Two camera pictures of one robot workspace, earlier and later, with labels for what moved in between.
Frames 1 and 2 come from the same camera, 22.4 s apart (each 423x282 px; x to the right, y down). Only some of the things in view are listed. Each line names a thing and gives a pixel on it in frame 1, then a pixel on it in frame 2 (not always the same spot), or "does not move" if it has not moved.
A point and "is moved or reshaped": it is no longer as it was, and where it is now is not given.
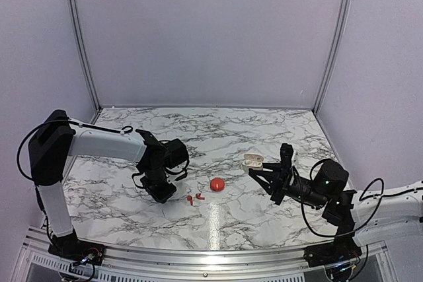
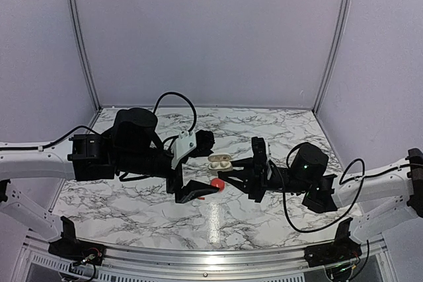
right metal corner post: (342, 18) does not move
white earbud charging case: (252, 161) is moved or reshaped
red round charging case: (217, 184) does not move
